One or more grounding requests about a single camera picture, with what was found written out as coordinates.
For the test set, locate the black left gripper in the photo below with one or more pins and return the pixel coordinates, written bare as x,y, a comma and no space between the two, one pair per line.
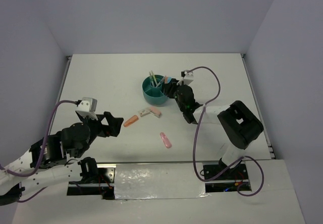
114,127

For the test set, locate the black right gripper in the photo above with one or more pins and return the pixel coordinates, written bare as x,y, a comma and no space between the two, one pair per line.
169,88

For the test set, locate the yellow gel pen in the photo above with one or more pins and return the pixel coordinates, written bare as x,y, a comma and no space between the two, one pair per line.
154,78

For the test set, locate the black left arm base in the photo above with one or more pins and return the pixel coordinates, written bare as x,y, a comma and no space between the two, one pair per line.
95,179

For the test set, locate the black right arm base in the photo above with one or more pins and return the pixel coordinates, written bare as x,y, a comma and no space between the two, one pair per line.
228,181

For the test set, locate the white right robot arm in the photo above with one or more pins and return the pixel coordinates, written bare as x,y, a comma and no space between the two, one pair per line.
238,121

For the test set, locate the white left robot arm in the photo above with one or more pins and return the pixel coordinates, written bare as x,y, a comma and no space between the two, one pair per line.
58,160

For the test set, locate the teal round divided organizer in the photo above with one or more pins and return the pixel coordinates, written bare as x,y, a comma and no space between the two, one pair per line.
154,95

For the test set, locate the orange capsule correction tape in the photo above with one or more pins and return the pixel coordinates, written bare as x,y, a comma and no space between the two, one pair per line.
130,121

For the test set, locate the white staple box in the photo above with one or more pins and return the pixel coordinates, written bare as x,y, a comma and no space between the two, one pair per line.
144,112

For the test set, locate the pink capsule correction tape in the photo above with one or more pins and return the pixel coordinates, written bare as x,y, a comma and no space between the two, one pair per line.
165,140

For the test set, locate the silver foil tape sheet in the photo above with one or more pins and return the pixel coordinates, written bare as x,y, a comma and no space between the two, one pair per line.
157,181

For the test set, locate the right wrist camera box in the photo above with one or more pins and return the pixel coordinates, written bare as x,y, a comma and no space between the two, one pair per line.
187,77

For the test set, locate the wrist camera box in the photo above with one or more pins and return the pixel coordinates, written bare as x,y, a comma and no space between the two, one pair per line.
187,77
86,108

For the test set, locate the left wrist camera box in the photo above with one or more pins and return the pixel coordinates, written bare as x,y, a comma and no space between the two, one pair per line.
86,108

